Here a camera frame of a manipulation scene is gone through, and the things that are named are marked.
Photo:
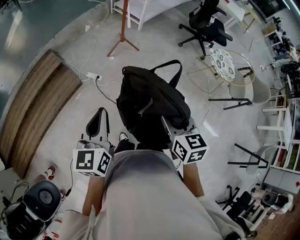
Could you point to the beige shell chair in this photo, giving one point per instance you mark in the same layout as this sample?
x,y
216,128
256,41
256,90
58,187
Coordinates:
x,y
257,91

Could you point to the black padded chair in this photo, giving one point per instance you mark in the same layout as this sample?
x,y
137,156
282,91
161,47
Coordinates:
x,y
42,199

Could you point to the white desk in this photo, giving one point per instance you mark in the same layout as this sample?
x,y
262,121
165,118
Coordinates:
x,y
230,11

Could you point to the wooden coat stand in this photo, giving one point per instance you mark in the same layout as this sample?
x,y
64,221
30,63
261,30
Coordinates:
x,y
125,18

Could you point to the person's left forearm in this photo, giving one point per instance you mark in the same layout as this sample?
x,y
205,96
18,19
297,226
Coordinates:
x,y
93,194

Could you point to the white bookshelf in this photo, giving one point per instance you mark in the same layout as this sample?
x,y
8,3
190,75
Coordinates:
x,y
281,157

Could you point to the light wooden table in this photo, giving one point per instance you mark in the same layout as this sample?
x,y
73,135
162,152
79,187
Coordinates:
x,y
252,14

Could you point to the black backpack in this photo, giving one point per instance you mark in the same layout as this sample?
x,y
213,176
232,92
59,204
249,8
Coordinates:
x,y
150,98

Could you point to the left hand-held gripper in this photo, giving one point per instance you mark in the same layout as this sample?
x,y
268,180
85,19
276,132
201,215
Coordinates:
x,y
91,161

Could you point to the grey chair black legs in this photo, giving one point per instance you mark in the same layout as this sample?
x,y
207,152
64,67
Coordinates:
x,y
255,161

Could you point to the white power strip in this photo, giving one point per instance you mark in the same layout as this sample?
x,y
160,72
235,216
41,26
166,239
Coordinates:
x,y
93,76

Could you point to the white paper scrap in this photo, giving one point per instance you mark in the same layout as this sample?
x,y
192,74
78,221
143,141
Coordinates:
x,y
87,28

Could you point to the black office chair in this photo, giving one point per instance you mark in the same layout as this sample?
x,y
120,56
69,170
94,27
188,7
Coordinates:
x,y
208,25

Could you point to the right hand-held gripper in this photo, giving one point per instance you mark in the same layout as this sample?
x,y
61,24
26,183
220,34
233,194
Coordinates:
x,y
189,147

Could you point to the wooden plank platform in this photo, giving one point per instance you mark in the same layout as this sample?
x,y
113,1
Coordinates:
x,y
35,105

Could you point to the person's right forearm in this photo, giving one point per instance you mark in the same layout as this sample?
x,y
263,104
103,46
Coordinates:
x,y
193,178

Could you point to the person's light grey shirt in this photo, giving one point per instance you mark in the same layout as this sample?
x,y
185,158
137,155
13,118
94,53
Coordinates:
x,y
145,199

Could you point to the white box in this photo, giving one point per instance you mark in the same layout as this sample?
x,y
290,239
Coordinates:
x,y
9,180

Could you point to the white wooden stool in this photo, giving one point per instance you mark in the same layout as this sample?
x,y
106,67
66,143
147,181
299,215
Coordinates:
x,y
287,126

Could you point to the person's left shoe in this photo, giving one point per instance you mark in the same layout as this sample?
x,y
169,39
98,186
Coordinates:
x,y
123,136

